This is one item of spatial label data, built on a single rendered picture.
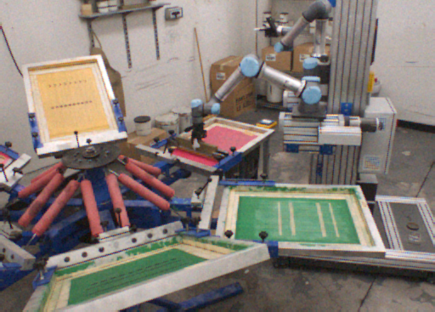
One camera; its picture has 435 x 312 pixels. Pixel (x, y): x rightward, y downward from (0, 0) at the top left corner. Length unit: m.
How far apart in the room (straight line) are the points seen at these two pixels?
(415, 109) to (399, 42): 0.91
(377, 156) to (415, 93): 2.98
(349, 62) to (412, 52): 3.05
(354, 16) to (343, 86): 0.45
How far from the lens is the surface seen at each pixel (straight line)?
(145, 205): 2.22
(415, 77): 5.90
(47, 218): 2.05
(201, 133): 2.74
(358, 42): 2.82
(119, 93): 4.84
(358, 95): 2.91
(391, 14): 5.83
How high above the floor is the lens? 2.21
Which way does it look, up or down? 25 degrees down
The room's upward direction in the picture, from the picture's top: 2 degrees counter-clockwise
